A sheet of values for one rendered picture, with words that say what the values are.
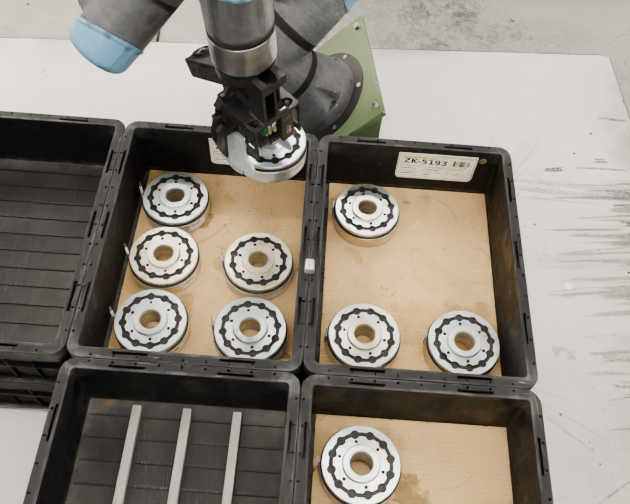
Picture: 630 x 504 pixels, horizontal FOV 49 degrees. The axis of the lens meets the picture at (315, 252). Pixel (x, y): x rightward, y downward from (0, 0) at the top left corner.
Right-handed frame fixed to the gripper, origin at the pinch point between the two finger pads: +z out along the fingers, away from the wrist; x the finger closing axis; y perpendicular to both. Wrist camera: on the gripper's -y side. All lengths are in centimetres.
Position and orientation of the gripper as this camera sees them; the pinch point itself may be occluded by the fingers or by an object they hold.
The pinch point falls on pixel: (250, 154)
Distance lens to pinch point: 97.6
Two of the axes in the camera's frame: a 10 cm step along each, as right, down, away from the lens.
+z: 0.2, 4.9, 8.7
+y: 6.6, 6.4, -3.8
